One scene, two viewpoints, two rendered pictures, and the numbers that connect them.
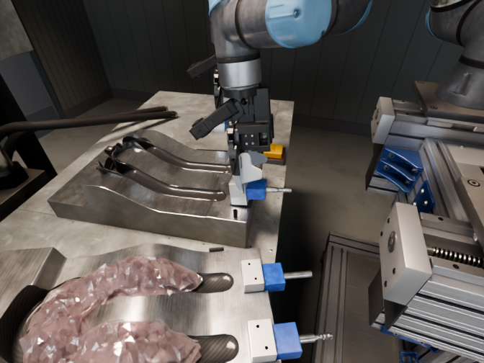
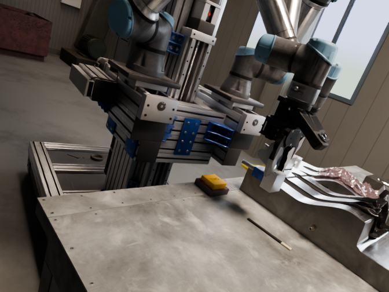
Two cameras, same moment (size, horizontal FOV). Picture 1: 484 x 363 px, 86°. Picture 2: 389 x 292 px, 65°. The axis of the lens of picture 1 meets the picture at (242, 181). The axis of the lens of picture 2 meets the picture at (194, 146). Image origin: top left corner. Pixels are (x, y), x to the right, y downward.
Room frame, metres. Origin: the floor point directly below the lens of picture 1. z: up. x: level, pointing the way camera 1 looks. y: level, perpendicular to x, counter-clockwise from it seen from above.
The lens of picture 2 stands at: (1.55, 0.27, 1.20)
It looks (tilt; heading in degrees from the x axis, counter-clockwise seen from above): 18 degrees down; 211
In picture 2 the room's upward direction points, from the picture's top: 19 degrees clockwise
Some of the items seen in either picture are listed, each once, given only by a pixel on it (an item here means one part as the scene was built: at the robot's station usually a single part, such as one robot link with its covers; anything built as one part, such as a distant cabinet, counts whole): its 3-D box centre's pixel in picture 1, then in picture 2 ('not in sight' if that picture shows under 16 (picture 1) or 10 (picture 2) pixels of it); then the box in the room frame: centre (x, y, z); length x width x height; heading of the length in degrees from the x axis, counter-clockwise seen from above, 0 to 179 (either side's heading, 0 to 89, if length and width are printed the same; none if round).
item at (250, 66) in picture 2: not in sight; (248, 61); (0.19, -0.42, 1.20); 0.13 x 0.12 x 0.14; 132
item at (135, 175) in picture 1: (163, 166); (333, 192); (0.53, 0.20, 0.92); 0.35 x 0.16 x 0.09; 79
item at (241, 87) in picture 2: not in sight; (237, 84); (0.20, -0.43, 1.09); 0.15 x 0.15 x 0.10
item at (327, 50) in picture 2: not in sight; (314, 63); (0.74, 0.04, 1.25); 0.09 x 0.08 x 0.11; 95
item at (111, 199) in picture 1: (163, 178); (329, 208); (0.54, 0.21, 0.87); 0.50 x 0.26 x 0.14; 79
